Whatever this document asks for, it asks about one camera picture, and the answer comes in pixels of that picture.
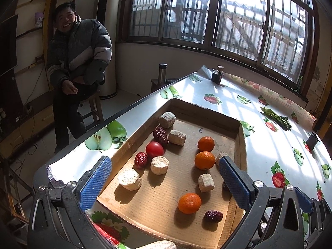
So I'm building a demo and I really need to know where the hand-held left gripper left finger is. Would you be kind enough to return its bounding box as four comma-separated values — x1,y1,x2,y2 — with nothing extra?
27,156,113,249

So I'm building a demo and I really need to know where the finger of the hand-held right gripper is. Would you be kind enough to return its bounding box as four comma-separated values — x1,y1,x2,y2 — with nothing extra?
294,187,315,214

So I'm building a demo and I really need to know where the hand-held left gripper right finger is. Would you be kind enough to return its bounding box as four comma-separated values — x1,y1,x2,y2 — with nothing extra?
218,156,306,249

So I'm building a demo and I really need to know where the white yam piece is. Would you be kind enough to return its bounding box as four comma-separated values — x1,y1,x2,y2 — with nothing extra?
150,156,170,175
117,168,143,190
141,240,177,249
159,111,177,128
198,174,215,193
215,153,229,165
168,130,187,146

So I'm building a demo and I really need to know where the orange mandarin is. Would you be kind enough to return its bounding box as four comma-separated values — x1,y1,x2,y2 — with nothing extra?
194,151,216,170
178,193,202,214
198,136,215,152

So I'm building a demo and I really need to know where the cardboard tray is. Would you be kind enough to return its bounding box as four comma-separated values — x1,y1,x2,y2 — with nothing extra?
96,98,247,249

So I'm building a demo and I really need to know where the red cherry tomato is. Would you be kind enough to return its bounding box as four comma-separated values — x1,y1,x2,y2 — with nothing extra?
145,142,164,159

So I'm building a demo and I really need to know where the large red date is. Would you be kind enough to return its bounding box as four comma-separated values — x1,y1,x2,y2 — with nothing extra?
153,127,169,148

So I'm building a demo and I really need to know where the fruit print tablecloth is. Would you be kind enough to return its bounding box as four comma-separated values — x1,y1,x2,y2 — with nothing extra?
32,65,332,249

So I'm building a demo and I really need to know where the small black pot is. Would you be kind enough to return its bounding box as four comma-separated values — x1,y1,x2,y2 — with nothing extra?
306,132,319,150

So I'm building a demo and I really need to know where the wooden stool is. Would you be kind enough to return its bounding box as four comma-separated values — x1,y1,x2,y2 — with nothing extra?
82,93,104,123

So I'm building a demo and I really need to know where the green leafy vegetable bunch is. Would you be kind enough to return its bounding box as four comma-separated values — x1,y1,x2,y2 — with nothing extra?
260,107,292,131

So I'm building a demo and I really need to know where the wooden chair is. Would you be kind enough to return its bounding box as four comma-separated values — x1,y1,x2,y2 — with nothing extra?
0,153,34,226

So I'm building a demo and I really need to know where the dark jar with white cap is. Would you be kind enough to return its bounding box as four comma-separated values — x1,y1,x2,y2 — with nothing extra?
211,65,224,85

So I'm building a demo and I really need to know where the dark metal stand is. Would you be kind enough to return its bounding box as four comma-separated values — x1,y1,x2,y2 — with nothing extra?
150,78,182,94

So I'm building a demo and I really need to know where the metal thermos flask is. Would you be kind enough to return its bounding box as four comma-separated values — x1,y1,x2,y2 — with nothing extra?
159,63,168,83

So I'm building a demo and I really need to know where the dark television screen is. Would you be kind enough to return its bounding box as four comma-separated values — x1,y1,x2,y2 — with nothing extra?
0,14,18,77

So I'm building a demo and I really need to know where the barred window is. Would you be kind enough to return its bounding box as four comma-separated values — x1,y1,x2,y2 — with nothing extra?
118,0,319,89

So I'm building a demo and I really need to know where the white standing air conditioner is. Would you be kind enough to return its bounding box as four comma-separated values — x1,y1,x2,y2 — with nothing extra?
93,0,121,99

